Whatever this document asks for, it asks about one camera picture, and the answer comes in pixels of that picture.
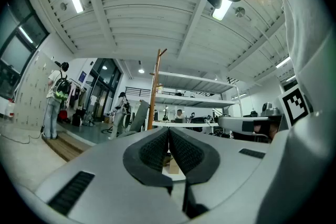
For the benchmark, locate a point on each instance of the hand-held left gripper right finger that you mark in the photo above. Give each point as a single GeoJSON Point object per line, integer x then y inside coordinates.
{"type": "Point", "coordinates": [231, 178]}

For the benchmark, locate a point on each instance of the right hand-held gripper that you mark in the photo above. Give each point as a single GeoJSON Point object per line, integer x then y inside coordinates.
{"type": "Point", "coordinates": [295, 105]}

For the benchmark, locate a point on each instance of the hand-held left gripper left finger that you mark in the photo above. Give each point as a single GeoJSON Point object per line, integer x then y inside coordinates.
{"type": "Point", "coordinates": [110, 181]}

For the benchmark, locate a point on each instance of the wooden coat rack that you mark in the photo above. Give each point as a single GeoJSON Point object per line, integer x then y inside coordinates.
{"type": "Point", "coordinates": [155, 91]}

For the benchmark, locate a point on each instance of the black and green backpack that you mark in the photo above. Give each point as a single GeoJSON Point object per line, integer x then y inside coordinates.
{"type": "Point", "coordinates": [62, 89]}

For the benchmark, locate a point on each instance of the long white curved desk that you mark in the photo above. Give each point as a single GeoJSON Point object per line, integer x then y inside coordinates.
{"type": "Point", "coordinates": [189, 102]}

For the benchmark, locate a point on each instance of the wooden step platform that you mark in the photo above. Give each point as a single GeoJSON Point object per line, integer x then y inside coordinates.
{"type": "Point", "coordinates": [68, 145]}

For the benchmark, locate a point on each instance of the black bag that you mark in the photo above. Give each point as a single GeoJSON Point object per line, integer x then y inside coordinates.
{"type": "Point", "coordinates": [77, 119]}

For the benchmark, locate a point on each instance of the red bag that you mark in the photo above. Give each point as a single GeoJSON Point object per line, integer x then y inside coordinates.
{"type": "Point", "coordinates": [62, 115]}

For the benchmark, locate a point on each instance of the black framed glass doors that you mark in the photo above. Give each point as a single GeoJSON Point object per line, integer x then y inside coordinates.
{"type": "Point", "coordinates": [105, 89]}

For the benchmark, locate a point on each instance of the round ceiling detector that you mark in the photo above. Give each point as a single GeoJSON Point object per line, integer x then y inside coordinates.
{"type": "Point", "coordinates": [63, 6]}
{"type": "Point", "coordinates": [239, 11]}

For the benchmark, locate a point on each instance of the person's white shirt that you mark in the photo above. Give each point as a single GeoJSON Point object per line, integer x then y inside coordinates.
{"type": "Point", "coordinates": [307, 34]}

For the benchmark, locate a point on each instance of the grey locker cabinet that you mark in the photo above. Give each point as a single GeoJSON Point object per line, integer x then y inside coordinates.
{"type": "Point", "coordinates": [31, 91]}

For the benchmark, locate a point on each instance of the black framed window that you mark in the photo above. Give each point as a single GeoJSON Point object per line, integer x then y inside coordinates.
{"type": "Point", "coordinates": [18, 42]}

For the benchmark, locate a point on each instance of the clothes rail with garments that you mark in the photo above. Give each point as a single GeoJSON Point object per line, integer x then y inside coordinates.
{"type": "Point", "coordinates": [76, 95]}

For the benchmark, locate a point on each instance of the blue wall poster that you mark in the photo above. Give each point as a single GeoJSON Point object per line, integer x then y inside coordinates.
{"type": "Point", "coordinates": [83, 77]}

